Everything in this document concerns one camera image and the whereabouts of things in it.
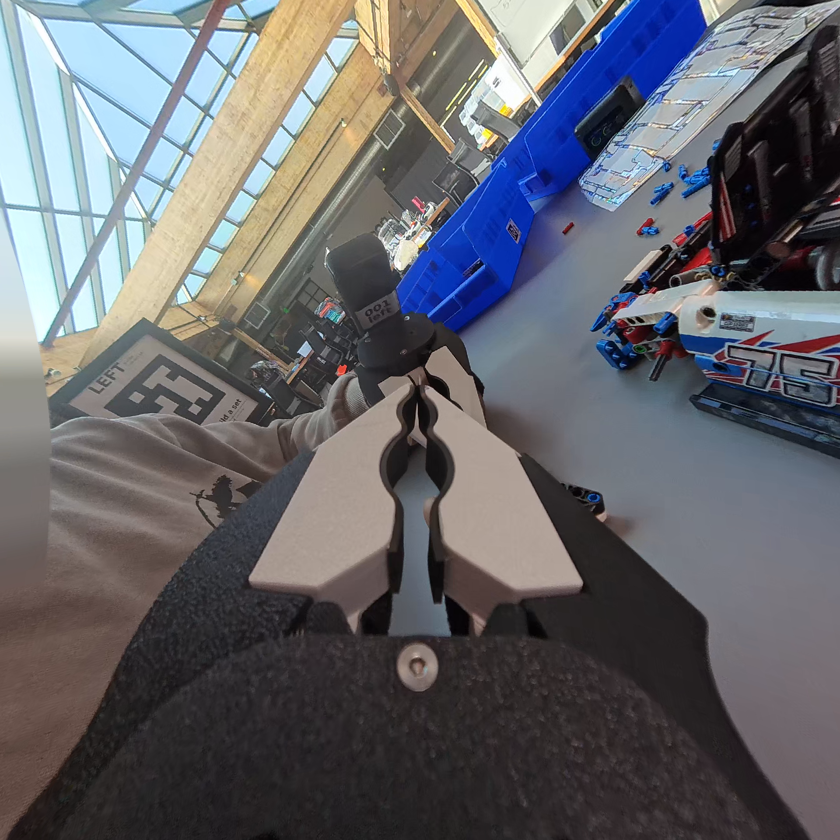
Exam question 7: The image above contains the small blue plastic bin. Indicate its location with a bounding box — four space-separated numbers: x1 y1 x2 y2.
397 169 527 330

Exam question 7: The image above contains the person's beige printed sweatshirt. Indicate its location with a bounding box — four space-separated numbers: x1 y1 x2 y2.
0 420 316 821

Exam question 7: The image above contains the black white lego subassembly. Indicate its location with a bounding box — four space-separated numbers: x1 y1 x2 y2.
561 483 609 524

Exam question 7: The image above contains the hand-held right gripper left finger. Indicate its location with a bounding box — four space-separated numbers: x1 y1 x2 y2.
249 384 421 623

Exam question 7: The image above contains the grey mesh office chair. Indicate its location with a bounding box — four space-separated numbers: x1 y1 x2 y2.
446 136 492 193

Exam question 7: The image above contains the framed marker sign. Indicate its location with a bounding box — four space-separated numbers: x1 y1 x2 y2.
49 318 277 439

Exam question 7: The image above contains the black charger box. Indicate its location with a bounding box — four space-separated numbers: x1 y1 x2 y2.
574 77 647 160

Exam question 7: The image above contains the person's left forearm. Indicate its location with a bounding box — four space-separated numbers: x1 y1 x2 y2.
52 373 370 487

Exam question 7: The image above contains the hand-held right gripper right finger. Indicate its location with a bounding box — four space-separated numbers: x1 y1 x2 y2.
420 386 585 623

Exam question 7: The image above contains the large blue plastic bin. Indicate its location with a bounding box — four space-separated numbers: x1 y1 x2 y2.
491 0 708 198

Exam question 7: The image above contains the stack of white storage bins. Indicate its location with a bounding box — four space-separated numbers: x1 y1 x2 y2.
459 72 526 139

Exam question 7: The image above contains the lego race car model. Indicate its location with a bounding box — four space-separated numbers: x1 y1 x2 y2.
589 26 840 460

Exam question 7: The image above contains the sticker sheet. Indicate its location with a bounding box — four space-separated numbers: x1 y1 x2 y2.
577 0 840 214

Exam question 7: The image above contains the cluster of blue lego pins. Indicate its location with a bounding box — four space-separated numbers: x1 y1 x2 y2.
650 159 713 207

